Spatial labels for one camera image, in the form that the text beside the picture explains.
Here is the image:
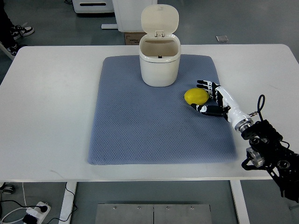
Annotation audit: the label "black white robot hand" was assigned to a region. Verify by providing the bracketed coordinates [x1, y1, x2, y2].
[191, 80, 253, 132]

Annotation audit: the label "yellow lemon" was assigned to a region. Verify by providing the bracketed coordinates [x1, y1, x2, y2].
[184, 88, 209, 105]

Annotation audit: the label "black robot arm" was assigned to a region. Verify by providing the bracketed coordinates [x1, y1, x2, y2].
[241, 94, 299, 202]

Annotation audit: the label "cream trash bin with lid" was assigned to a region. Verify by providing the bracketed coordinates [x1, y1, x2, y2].
[139, 4, 181, 87]

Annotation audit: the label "grey floor socket plate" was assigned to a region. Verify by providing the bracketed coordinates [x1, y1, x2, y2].
[215, 35, 229, 43]

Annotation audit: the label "blue quilted mat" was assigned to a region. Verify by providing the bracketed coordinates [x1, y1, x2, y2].
[88, 55, 237, 165]

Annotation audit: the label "right white table leg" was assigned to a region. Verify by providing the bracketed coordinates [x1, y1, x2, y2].
[230, 180, 250, 224]

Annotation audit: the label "white table leg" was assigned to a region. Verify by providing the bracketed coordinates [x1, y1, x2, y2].
[58, 182, 77, 224]
[230, 180, 250, 224]

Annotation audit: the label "cardboard box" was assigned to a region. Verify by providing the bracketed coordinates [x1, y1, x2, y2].
[124, 32, 146, 45]

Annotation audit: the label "white cabinet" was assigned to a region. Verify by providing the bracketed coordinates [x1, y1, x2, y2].
[101, 0, 157, 33]

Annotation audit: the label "white appliance with slot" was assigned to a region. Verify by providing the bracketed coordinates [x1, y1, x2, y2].
[72, 0, 114, 14]

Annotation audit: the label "left white table leg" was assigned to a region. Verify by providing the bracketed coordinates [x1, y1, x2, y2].
[58, 182, 77, 224]

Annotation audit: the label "white power strip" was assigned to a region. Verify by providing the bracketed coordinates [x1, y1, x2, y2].
[26, 202, 51, 224]

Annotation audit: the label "black white sneaker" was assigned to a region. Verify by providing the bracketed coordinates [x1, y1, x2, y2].
[10, 25, 35, 40]

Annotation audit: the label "caster wheel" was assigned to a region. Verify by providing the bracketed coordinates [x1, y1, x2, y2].
[0, 182, 15, 194]

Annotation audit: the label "person legs in black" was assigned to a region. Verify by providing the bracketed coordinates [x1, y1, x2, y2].
[0, 0, 17, 48]

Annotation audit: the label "black power cable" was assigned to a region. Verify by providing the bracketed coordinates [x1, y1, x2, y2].
[0, 182, 78, 224]

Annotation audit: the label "white power cable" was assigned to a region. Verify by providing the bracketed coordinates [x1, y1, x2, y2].
[0, 182, 38, 224]

